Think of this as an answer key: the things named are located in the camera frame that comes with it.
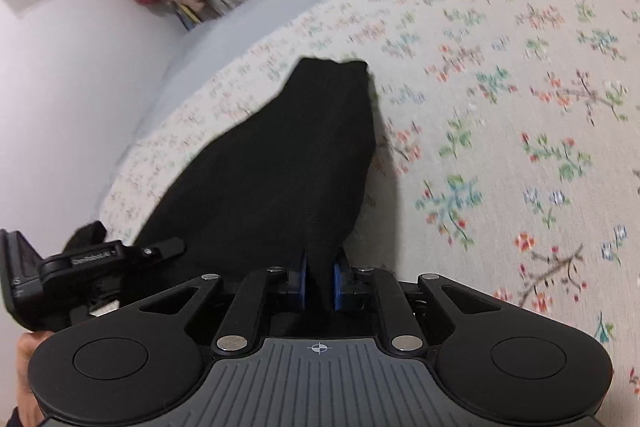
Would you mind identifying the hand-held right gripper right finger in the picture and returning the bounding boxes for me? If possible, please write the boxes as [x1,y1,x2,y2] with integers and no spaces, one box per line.
[331,248,505,354]

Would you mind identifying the yellow clothes hanger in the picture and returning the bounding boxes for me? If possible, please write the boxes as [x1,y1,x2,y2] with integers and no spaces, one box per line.
[172,0,201,28]

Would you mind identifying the black cuffed pants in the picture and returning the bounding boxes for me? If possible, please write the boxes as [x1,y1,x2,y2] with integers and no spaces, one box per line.
[62,57,381,338]

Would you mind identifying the person's left hand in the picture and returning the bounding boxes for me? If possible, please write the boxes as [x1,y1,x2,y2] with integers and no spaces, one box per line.
[15,331,55,427]

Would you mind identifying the floral printed blanket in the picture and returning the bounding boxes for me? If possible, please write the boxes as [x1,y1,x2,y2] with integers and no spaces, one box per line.
[97,0,640,427]

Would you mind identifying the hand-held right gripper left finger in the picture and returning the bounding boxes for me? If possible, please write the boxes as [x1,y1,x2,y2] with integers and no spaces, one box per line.
[139,248,308,356]

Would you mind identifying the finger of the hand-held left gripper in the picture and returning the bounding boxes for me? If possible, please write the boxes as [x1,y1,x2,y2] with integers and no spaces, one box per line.
[117,237,186,262]

